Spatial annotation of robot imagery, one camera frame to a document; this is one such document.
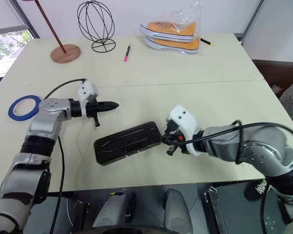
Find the grey rounded robot leg cover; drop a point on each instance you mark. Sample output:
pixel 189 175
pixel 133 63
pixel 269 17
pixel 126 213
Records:
pixel 112 209
pixel 177 212

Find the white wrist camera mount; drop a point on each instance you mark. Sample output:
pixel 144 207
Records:
pixel 185 119
pixel 86 89

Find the grey partition post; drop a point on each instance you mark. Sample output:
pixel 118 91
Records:
pixel 252 20

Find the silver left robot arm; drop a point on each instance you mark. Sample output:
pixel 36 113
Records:
pixel 46 122

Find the black pen with yellow tip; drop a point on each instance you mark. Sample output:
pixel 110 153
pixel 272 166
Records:
pixel 206 41

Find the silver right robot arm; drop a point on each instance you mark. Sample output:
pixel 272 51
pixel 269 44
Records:
pixel 258 151

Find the black screwdriver bit case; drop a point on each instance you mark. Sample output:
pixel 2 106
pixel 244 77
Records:
pixel 127 141

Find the grey window frame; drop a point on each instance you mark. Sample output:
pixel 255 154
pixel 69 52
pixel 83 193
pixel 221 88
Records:
pixel 27 18

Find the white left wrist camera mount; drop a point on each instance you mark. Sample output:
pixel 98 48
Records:
pixel 86 89

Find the black and white patterned shoe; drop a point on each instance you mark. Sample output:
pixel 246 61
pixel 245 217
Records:
pixel 256 190

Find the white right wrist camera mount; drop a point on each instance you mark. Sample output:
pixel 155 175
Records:
pixel 185 119

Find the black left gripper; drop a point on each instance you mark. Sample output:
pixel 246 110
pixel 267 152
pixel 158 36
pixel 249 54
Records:
pixel 91 109

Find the orange canvas sneaker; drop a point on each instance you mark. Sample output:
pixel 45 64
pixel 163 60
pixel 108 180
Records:
pixel 180 46
pixel 171 30

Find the black metal table leg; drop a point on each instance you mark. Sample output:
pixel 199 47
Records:
pixel 215 212

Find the black bracket under table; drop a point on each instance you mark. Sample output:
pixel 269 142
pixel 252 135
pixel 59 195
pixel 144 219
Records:
pixel 81 215

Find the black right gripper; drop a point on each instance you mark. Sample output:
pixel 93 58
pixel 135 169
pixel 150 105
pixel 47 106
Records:
pixel 175 136

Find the dark brown cabinet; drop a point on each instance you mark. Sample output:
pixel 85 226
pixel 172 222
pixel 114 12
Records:
pixel 276 70

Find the orange sneakers in plastic bag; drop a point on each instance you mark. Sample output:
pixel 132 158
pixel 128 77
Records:
pixel 189 17

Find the black and pink marker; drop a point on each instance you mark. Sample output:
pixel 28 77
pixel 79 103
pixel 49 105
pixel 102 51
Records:
pixel 127 54

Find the blue tape roll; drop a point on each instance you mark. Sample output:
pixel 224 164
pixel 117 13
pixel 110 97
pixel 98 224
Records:
pixel 12 109

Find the wooden stand with round base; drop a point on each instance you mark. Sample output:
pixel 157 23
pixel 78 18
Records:
pixel 66 54

